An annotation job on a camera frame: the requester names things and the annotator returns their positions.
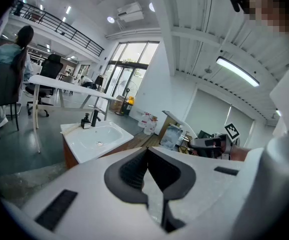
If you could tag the black and yellow case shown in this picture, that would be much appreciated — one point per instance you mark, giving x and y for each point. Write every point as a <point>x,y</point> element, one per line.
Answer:
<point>127,106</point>

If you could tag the white sink vanity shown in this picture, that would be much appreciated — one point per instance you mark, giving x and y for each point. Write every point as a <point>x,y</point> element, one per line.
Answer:
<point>84,139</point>

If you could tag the dark grey chair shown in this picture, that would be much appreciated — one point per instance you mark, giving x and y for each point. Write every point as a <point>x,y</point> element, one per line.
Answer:
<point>3,89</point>

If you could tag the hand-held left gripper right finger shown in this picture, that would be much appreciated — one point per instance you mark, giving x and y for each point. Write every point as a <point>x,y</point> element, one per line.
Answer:
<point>177,179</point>

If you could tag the clear plastic wrapped bundle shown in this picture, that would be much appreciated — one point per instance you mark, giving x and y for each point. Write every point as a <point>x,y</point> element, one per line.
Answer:
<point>170,136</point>

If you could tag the person's white shirt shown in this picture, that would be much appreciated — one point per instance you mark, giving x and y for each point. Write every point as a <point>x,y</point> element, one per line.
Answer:
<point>284,171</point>

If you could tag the white roller blinds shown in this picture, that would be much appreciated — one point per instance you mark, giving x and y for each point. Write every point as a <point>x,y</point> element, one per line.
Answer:
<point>209,111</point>

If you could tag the white plastic bags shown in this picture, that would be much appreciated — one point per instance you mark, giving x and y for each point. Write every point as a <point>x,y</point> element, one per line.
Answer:
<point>151,126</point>

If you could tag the metal sink drain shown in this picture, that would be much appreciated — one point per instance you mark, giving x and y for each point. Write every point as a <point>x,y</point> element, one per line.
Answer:
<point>99,143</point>

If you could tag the black office chair white base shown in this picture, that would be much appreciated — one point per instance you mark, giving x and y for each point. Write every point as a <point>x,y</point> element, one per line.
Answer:
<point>50,67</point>

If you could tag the white ceiling air conditioner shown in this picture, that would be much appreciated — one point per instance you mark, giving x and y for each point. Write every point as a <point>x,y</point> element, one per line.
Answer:
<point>130,11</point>

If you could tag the black standing fan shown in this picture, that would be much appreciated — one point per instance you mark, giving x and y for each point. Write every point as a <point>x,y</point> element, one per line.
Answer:
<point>129,86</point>

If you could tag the long ceiling light bar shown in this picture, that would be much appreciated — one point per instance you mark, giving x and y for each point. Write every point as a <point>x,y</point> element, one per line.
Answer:
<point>237,71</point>

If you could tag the black faucet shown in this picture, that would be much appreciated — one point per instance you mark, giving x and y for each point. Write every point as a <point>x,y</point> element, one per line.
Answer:
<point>94,117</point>

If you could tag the round ceiling light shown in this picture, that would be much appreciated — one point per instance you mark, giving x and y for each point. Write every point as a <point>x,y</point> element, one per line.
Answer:
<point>151,7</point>
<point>110,19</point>

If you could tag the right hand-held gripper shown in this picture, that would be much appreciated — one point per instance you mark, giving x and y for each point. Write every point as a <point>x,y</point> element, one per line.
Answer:
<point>209,144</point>

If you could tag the person's head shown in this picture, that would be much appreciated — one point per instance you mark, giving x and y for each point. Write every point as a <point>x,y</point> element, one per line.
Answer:
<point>267,11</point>

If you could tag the cardboard box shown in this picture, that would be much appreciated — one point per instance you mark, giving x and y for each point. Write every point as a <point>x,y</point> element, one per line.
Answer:
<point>115,104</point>

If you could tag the wooden slatted platform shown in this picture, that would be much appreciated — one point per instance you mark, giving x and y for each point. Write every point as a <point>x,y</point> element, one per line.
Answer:
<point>144,140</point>

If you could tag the black square soap dish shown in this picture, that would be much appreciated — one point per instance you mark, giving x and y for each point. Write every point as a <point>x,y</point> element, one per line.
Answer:
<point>85,122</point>

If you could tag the glass entrance doors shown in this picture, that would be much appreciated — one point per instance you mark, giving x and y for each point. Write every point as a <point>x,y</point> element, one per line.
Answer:
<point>130,59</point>

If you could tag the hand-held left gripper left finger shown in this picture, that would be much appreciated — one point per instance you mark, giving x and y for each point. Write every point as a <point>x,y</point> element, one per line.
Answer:
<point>124,184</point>

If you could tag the white plastic jug red label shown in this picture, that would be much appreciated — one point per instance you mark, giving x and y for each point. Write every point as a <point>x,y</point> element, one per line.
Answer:
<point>143,120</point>

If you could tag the black metal railing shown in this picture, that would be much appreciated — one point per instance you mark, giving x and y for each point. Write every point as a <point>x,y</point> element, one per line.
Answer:
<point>67,30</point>

